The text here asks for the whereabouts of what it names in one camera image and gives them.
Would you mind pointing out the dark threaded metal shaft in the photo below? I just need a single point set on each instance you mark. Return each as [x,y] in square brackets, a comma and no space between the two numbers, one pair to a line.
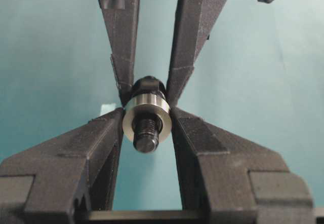
[147,126]

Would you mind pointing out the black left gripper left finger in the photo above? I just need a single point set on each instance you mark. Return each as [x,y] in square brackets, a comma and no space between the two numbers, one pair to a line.
[72,172]

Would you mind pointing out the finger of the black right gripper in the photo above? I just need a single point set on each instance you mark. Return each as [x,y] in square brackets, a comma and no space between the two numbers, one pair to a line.
[121,21]
[193,24]

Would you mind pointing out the silver metal washer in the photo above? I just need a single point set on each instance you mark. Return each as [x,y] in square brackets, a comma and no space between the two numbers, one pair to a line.
[147,107]

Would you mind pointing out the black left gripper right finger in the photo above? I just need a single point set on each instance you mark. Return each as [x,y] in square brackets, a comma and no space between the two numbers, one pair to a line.
[234,180]

